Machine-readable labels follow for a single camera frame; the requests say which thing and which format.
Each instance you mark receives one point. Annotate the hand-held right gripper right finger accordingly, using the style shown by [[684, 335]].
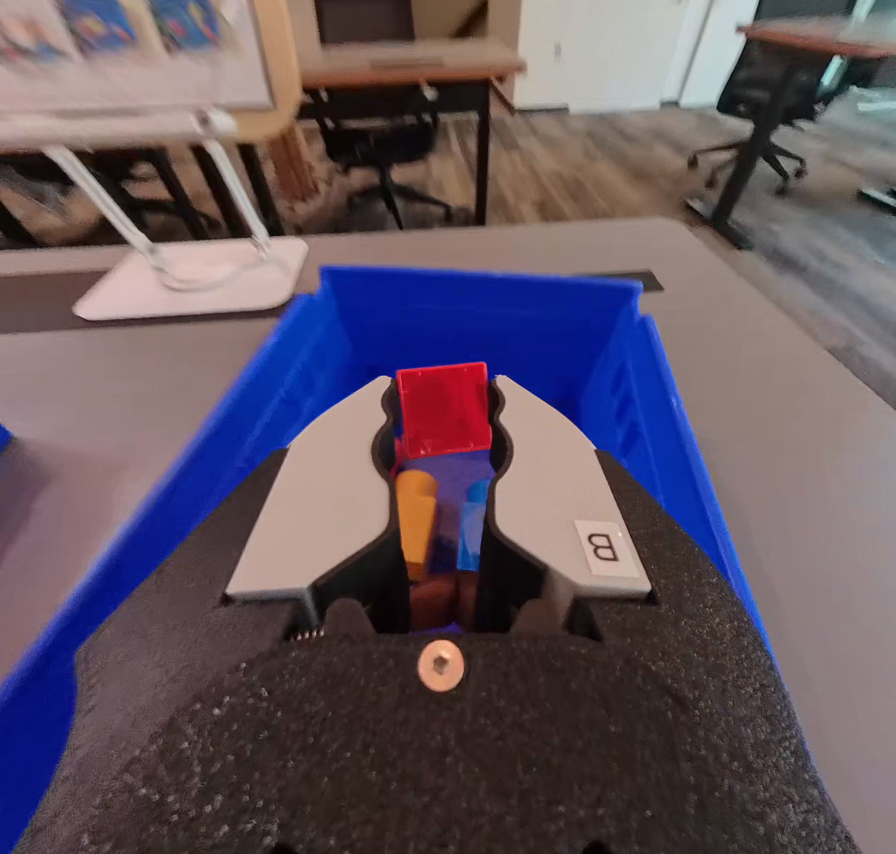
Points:
[[553, 490]]

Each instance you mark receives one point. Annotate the white poster stand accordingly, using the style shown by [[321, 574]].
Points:
[[210, 287]]

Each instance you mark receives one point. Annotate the black office chair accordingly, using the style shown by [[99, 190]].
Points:
[[763, 77], [378, 136]]

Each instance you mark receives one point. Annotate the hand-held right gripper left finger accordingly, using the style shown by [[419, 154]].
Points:
[[322, 511]]

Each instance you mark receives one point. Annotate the blue plastic bin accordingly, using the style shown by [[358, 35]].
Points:
[[4, 437], [455, 322]]

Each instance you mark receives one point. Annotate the wooden top office desk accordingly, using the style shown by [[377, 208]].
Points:
[[420, 63], [812, 38]]

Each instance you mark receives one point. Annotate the orange toy block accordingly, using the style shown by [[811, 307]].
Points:
[[416, 518]]

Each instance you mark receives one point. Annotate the blue toy block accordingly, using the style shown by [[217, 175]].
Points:
[[472, 532]]

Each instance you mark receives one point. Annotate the red toy block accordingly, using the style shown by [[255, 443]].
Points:
[[441, 409]]

